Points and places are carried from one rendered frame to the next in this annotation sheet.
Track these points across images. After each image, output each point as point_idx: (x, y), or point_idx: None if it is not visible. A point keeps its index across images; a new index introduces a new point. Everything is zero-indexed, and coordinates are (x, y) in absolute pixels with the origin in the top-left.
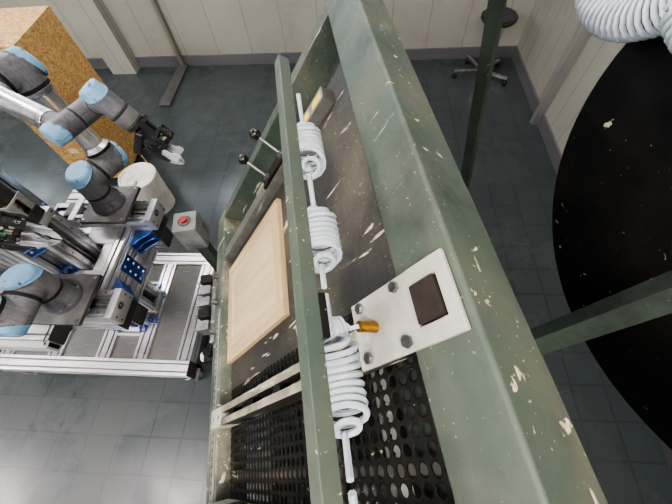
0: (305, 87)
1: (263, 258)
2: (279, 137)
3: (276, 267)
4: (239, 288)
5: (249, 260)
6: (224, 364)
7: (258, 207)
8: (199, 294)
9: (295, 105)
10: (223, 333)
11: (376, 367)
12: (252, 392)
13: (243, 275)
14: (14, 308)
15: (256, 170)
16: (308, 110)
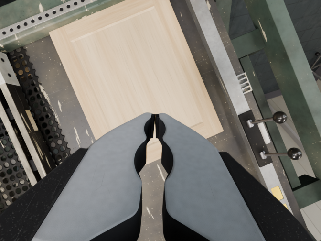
0: (320, 162)
1: (165, 112)
2: (296, 104)
3: (153, 151)
4: (136, 41)
5: (167, 66)
6: (46, 30)
7: (224, 87)
8: None
9: (313, 143)
10: (80, 15)
11: None
12: (42, 173)
13: (151, 50)
14: None
15: (260, 121)
16: (282, 199)
